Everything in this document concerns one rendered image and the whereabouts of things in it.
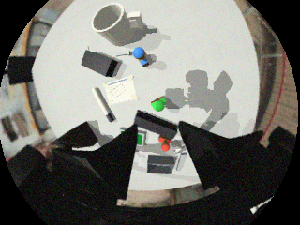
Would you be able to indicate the blue and brown rubber stamp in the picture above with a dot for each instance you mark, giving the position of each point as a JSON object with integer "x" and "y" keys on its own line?
{"x": 140, "y": 54}

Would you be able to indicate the green ink pad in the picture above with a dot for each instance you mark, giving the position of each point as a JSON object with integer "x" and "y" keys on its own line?
{"x": 141, "y": 136}

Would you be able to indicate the green-handled stamp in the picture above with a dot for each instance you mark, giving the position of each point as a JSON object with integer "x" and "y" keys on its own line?
{"x": 158, "y": 104}

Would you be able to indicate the beige mug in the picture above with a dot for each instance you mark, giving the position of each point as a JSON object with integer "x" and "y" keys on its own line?
{"x": 112, "y": 23}

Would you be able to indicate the red-handled rubber stamp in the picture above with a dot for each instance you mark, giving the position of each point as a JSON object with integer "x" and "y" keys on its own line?
{"x": 165, "y": 142}

